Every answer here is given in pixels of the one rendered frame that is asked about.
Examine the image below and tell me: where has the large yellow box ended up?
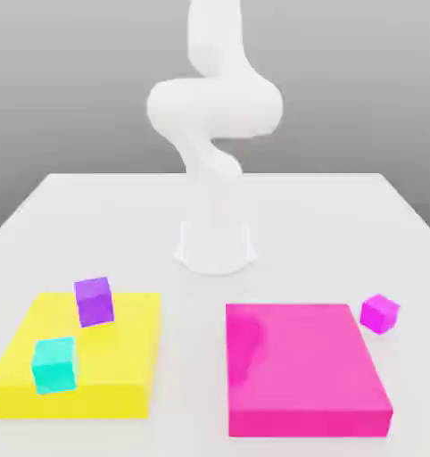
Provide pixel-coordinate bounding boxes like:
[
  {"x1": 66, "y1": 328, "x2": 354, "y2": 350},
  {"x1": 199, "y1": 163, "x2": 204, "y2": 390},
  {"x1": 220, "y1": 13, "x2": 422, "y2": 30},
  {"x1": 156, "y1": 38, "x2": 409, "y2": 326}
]
[{"x1": 0, "y1": 291, "x2": 162, "y2": 420}]

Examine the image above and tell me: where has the small magenta cube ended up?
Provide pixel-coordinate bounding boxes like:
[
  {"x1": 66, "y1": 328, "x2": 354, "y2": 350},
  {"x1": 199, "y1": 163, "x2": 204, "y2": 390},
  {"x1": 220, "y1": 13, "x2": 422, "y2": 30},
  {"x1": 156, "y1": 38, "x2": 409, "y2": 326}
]
[{"x1": 360, "y1": 293, "x2": 401, "y2": 336}]

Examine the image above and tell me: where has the small purple cube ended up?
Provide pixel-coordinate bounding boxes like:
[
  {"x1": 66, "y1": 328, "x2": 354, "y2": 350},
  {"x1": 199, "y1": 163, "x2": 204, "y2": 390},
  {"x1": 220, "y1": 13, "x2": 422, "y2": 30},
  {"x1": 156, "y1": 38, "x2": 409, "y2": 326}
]
[{"x1": 73, "y1": 276, "x2": 116, "y2": 328}]

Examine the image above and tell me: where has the small turquoise cube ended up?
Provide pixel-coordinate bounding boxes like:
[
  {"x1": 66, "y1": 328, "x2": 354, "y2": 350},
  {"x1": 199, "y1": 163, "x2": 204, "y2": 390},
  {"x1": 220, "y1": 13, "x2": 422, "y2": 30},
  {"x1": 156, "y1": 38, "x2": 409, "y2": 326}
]
[{"x1": 30, "y1": 336, "x2": 80, "y2": 396}]

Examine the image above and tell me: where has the large pink box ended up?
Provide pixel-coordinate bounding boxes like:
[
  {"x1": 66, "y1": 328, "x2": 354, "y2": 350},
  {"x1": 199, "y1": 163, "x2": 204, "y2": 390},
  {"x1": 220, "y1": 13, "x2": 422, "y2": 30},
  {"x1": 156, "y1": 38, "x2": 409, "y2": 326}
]
[{"x1": 224, "y1": 303, "x2": 395, "y2": 439}]

